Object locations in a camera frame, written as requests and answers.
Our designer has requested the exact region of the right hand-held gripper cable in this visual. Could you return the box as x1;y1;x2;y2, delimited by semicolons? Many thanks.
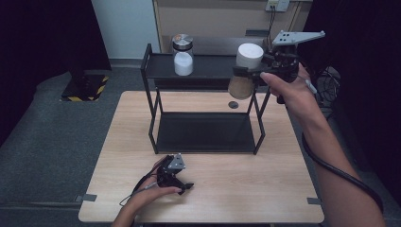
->
301;79;385;214

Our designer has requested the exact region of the beige wooden cabinet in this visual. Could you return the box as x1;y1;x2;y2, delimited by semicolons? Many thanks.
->
152;0;314;65

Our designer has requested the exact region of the bundle of black cables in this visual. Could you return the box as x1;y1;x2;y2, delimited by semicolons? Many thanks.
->
315;66;342;110

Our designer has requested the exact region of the glass jar with silver lid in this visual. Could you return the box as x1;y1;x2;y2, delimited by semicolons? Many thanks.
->
171;33;195;77

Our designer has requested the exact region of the person's left hand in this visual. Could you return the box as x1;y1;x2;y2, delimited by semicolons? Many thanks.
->
126;156;183;216

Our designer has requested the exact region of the black metal two-tier rack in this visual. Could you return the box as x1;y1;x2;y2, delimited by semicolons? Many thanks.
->
140;43;280;156

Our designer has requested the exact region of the jar with white lid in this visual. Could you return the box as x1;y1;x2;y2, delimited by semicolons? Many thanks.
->
227;43;265;101

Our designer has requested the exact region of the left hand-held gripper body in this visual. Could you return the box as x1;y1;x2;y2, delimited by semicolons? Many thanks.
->
156;153;187;190

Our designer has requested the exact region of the dark curtain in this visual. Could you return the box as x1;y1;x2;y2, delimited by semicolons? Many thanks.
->
0;0;113;140
297;0;401;198

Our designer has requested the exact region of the person's right hand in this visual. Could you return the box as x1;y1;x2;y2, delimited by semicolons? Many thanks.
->
259;61;322;126

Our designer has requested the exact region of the black cable from wall socket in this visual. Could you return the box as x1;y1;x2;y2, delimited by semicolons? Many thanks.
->
266;6;277;44

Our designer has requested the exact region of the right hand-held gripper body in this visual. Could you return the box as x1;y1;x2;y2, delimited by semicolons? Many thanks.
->
264;29;326;84

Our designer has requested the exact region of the white wall socket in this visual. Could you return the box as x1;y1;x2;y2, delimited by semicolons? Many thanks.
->
265;0;290;13

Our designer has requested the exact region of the hand-held gripper cable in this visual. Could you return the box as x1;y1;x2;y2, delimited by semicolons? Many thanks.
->
301;79;385;214
118;164;166;208

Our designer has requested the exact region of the left hand-held gripper cable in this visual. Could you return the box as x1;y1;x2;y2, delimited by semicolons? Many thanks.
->
118;164;166;208

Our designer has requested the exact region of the black stand with striped base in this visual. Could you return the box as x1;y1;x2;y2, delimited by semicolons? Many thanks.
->
60;62;111;103

